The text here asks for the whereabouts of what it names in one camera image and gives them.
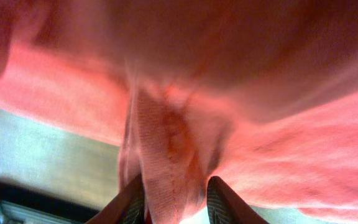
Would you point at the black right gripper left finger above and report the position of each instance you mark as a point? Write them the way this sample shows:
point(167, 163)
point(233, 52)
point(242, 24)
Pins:
point(127, 207)

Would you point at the red orange soccer t-shirt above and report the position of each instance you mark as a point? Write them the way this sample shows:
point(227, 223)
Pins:
point(263, 94)

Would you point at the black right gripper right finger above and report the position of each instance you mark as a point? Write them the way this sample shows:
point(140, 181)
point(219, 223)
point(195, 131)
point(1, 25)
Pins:
point(226, 207)

